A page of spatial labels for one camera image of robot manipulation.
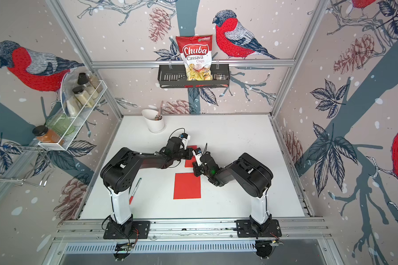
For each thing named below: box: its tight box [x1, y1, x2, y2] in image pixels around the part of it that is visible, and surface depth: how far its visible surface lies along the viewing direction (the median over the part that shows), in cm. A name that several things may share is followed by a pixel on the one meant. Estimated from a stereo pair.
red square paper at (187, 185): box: [173, 172, 202, 200], surface depth 89 cm
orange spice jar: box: [32, 125, 65, 146], surface depth 63 cm
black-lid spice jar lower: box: [71, 86, 96, 108], surface depth 78 cm
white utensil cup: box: [141, 109, 165, 133], surface depth 109 cm
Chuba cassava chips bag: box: [175, 34, 213, 82], surface depth 83 cm
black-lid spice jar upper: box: [77, 72, 99, 97], surface depth 83 cm
